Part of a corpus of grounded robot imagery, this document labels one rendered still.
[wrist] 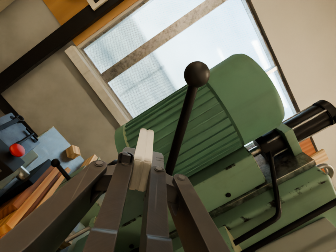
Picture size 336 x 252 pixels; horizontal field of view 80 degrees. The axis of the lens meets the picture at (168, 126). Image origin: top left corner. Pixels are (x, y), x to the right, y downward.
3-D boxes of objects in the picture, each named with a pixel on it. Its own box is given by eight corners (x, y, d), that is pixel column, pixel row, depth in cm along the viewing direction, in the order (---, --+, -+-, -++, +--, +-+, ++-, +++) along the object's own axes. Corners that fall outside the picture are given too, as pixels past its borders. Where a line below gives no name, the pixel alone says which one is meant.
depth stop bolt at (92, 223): (66, 232, 49) (98, 214, 47) (72, 237, 49) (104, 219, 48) (62, 240, 47) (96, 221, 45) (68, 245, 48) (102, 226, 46)
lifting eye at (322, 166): (302, 170, 51) (327, 158, 50) (310, 187, 53) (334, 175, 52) (307, 174, 50) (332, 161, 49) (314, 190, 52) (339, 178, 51)
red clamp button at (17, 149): (15, 143, 43) (18, 140, 42) (25, 153, 43) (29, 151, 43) (5, 149, 40) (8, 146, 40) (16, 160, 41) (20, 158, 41)
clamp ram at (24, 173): (5, 159, 51) (31, 140, 49) (27, 179, 53) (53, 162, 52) (-25, 180, 42) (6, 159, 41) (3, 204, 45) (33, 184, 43)
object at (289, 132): (246, 131, 50) (311, 94, 48) (259, 155, 53) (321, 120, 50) (262, 145, 43) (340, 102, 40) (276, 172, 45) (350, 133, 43)
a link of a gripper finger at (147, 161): (143, 160, 16) (152, 162, 16) (147, 129, 22) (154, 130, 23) (136, 191, 17) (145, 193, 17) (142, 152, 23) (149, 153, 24)
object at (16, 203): (31, 175, 55) (51, 162, 54) (35, 179, 56) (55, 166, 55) (-15, 221, 40) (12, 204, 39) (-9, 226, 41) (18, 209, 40)
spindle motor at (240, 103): (120, 119, 52) (226, 50, 48) (158, 167, 58) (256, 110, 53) (103, 150, 36) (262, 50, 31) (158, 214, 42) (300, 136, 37)
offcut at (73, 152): (65, 149, 74) (72, 145, 73) (72, 151, 77) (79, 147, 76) (67, 157, 72) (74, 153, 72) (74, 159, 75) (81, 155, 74)
